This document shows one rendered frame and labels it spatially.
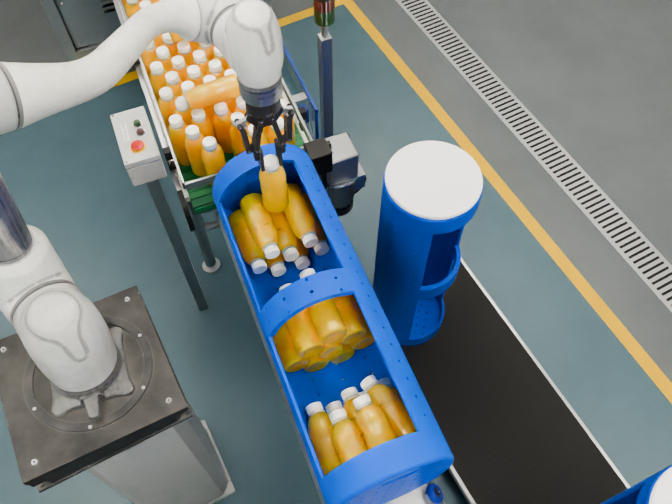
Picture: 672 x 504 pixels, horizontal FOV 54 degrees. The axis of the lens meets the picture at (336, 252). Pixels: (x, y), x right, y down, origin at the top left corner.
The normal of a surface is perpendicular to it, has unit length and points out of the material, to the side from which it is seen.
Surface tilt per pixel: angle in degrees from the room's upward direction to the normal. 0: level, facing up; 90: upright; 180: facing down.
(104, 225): 0
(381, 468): 11
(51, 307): 6
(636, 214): 0
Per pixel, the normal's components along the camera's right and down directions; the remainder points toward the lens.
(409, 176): 0.00, -0.51
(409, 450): 0.24, -0.58
